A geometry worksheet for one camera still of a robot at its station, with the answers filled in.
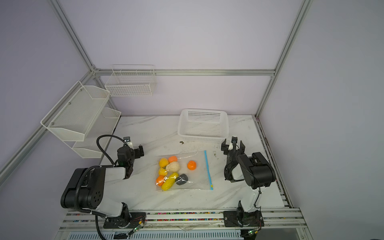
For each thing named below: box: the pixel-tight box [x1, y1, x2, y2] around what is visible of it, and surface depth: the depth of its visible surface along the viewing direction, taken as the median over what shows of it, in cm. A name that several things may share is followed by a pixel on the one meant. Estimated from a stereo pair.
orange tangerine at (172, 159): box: [168, 156, 178, 163], surface depth 95 cm
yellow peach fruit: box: [158, 158, 169, 168], surface depth 91 cm
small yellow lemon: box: [158, 167, 168, 176], surface depth 88 cm
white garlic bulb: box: [165, 161, 181, 173], surface depth 88 cm
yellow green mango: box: [161, 172, 179, 191], surface depth 84 cm
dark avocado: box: [175, 173, 189, 186], surface depth 83 cm
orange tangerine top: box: [187, 160, 197, 171], surface depth 92 cm
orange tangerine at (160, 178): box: [154, 171, 168, 187], surface depth 83 cm
